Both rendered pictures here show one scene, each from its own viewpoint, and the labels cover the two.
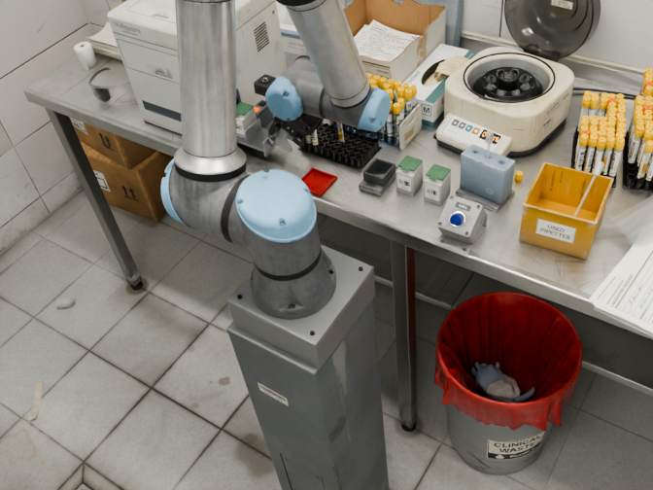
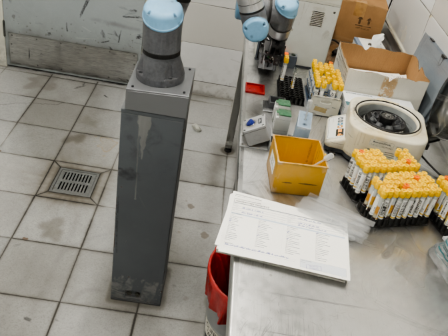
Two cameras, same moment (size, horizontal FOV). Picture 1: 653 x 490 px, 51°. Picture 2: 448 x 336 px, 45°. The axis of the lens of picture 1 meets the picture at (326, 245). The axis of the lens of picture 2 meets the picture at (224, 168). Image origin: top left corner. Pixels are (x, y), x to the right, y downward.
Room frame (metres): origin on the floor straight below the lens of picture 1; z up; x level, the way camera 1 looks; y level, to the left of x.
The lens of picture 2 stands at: (-0.05, -1.24, 1.72)
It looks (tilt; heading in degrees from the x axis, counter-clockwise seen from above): 35 degrees down; 47
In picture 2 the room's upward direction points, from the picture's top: 11 degrees clockwise
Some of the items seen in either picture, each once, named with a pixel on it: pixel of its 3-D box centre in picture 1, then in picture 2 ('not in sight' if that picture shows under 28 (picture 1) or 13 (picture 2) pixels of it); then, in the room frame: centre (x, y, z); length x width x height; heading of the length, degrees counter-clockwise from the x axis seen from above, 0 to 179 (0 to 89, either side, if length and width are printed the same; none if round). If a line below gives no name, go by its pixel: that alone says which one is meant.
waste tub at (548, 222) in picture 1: (565, 210); (295, 165); (0.92, -0.46, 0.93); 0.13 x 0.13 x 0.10; 55
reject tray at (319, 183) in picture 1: (316, 182); (255, 88); (1.17, 0.00, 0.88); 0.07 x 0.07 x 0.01; 50
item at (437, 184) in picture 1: (436, 185); (281, 121); (1.06, -0.25, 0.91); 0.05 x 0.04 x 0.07; 140
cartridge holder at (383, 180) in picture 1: (379, 174); (276, 105); (1.14, -0.14, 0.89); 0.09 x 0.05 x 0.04; 141
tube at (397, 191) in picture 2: not in sight; (391, 207); (1.02, -0.71, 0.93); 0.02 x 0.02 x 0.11
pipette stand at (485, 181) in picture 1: (486, 176); (301, 133); (1.05, -0.35, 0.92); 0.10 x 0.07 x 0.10; 42
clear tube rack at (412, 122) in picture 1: (373, 116); (321, 93); (1.33, -0.15, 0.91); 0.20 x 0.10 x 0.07; 50
